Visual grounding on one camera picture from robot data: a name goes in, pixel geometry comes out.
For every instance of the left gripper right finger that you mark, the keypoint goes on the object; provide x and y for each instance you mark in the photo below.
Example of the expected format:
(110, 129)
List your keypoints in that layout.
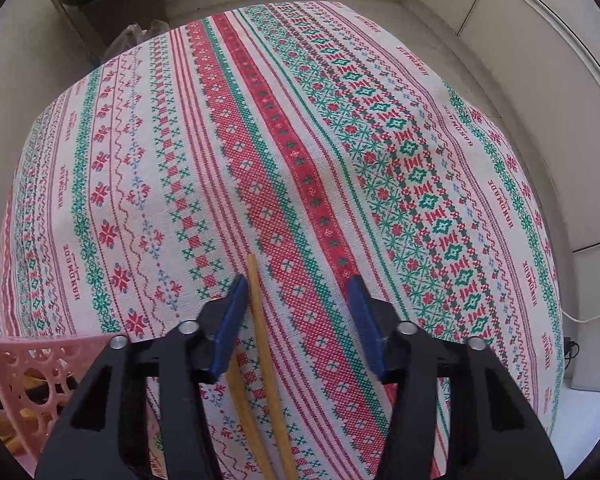
(494, 433)

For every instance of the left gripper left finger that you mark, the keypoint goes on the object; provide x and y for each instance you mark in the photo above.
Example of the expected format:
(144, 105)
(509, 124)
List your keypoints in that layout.
(103, 431)

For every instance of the pink plastic lattice basket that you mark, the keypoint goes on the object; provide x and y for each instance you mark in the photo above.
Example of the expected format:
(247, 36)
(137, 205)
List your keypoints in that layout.
(37, 378)

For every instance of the wooden chopstick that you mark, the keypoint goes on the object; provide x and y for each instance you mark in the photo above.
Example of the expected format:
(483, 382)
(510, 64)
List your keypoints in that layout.
(275, 409)
(241, 404)

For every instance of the patterned red green tablecloth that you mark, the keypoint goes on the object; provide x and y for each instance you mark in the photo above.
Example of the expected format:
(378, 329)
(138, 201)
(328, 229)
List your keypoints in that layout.
(305, 136)

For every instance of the clear plastic bag on floor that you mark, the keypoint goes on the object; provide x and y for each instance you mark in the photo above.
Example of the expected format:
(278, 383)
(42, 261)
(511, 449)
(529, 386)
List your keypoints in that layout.
(133, 36)

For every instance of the black plug with cable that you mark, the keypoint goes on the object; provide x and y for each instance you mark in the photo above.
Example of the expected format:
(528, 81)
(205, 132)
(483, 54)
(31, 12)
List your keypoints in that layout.
(571, 350)

